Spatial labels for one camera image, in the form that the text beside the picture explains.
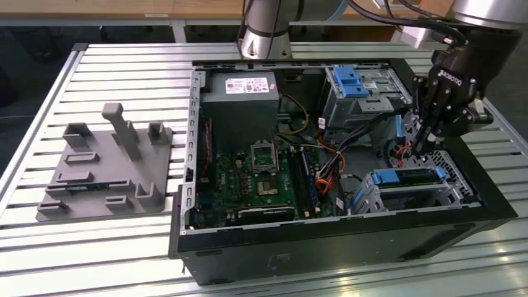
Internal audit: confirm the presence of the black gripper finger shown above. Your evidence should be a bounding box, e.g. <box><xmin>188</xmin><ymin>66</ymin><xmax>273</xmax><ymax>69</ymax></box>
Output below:
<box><xmin>410</xmin><ymin>74</ymin><xmax>453</xmax><ymax>155</ymax></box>
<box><xmin>425</xmin><ymin>104</ymin><xmax>476</xmax><ymax>145</ymax></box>

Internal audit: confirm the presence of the red black disk wire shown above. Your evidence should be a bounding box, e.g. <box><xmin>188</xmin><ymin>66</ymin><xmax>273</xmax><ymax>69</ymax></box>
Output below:
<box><xmin>386</xmin><ymin>140</ymin><xmax>421</xmax><ymax>168</ymax></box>

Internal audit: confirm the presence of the hard disk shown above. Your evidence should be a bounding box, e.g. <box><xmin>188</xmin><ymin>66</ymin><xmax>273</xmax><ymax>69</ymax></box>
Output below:
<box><xmin>370</xmin><ymin>168</ymin><xmax>446</xmax><ymax>187</ymax></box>

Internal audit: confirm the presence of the metal disk bay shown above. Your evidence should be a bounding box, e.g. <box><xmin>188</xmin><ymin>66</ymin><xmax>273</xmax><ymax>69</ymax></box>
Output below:
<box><xmin>349</xmin><ymin>150</ymin><xmax>484</xmax><ymax>215</ymax></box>

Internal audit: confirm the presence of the black RAM slot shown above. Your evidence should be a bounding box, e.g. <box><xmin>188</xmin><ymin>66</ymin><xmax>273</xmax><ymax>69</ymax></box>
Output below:
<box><xmin>300</xmin><ymin>148</ymin><xmax>324</xmax><ymax>215</ymax></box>
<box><xmin>288</xmin><ymin>147</ymin><xmax>310</xmax><ymax>219</ymax></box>

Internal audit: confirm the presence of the metal optical drive cage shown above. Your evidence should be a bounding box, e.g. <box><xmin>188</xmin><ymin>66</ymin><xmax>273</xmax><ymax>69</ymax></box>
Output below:
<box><xmin>324</xmin><ymin>66</ymin><xmax>414</xmax><ymax>131</ymax></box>

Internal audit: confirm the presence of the blue drive latch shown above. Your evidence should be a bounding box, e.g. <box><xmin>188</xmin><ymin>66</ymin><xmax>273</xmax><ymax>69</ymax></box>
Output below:
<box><xmin>332</xmin><ymin>66</ymin><xmax>369</xmax><ymax>99</ymax></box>

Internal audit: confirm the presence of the metal socket cover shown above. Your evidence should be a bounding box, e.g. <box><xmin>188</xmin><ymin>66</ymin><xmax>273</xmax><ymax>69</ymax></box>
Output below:
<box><xmin>249</xmin><ymin>140</ymin><xmax>281</xmax><ymax>174</ymax></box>

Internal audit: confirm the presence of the grey power supply unit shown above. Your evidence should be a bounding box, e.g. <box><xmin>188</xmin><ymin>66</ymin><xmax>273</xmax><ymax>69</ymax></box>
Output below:
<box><xmin>200</xmin><ymin>71</ymin><xmax>282</xmax><ymax>148</ymax></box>

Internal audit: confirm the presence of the CPU socket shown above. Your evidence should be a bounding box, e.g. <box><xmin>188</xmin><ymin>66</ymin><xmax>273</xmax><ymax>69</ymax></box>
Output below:
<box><xmin>256</xmin><ymin>178</ymin><xmax>280</xmax><ymax>197</ymax></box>

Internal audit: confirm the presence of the black open PC case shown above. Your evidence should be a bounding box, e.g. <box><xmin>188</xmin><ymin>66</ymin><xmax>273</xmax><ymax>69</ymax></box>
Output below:
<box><xmin>168</xmin><ymin>58</ymin><xmax>520</xmax><ymax>286</ymax></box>

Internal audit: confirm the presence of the black graphics card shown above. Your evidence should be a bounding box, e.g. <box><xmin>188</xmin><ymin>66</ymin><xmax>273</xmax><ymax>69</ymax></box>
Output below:
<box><xmin>237</xmin><ymin>206</ymin><xmax>297</xmax><ymax>226</ymax></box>

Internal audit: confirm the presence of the green motherboard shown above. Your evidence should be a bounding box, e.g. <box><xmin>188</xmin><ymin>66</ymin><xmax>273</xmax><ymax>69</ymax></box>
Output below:
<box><xmin>196</xmin><ymin>140</ymin><xmax>330</xmax><ymax>222</ymax></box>

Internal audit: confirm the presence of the grey parts rack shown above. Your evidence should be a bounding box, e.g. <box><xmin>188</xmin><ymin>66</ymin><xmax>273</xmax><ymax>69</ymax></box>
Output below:
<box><xmin>36</xmin><ymin>103</ymin><xmax>174</xmax><ymax>222</ymax></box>

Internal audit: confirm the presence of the green RAM stick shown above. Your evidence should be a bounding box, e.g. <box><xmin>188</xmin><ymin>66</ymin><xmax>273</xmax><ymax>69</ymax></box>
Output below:
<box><xmin>65</xmin><ymin>184</ymin><xmax>109</xmax><ymax>192</ymax></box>

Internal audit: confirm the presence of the small silver camera mount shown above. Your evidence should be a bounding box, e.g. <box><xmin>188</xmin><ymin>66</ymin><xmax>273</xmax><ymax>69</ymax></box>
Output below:
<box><xmin>473</xmin><ymin>98</ymin><xmax>494</xmax><ymax>125</ymax></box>

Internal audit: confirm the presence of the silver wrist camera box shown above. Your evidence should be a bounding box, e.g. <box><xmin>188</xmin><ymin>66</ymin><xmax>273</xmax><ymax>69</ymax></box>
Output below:
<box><xmin>401</xmin><ymin>26</ymin><xmax>440</xmax><ymax>50</ymax></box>

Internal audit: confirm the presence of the black cable bundle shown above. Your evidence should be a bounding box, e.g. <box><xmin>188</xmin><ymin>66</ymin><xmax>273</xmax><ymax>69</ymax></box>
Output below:
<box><xmin>317</xmin><ymin>113</ymin><xmax>397</xmax><ymax>155</ymax></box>

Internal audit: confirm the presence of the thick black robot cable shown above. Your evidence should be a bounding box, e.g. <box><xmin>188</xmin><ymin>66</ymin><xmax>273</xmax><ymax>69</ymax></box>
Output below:
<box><xmin>345</xmin><ymin>0</ymin><xmax>469</xmax><ymax>44</ymax></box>

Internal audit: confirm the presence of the yellow wire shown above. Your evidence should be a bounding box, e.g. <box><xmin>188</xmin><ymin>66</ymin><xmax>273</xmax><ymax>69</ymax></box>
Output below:
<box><xmin>276</xmin><ymin>93</ymin><xmax>310</xmax><ymax>136</ymax></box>

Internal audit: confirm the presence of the orange wire bundle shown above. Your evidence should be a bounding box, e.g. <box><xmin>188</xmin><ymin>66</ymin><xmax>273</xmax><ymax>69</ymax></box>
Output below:
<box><xmin>314</xmin><ymin>151</ymin><xmax>345</xmax><ymax>196</ymax></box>

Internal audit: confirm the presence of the thin red wire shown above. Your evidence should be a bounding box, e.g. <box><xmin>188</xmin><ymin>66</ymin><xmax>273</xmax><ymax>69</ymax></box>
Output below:
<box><xmin>202</xmin><ymin>119</ymin><xmax>213</xmax><ymax>182</ymax></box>

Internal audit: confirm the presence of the wooden desk white frame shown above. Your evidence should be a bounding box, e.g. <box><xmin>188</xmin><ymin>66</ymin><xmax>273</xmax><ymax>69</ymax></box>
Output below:
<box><xmin>0</xmin><ymin>0</ymin><xmax>413</xmax><ymax>44</ymax></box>

